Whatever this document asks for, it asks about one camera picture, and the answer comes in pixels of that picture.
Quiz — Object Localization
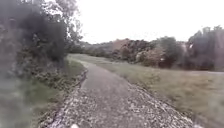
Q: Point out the grey gravel path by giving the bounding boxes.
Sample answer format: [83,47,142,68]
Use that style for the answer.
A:
[46,59,204,128]

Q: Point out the dense dark trees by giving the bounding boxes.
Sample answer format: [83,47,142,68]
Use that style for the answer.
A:
[0,0,84,76]

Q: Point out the dry grass meadow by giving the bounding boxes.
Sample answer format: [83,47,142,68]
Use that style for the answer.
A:
[68,53,224,128]

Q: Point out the row of bushy trees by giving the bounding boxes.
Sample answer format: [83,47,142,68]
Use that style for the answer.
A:
[71,25,224,72]

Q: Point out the grass verge under trees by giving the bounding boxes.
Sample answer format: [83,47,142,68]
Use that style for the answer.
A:
[0,54,88,128]

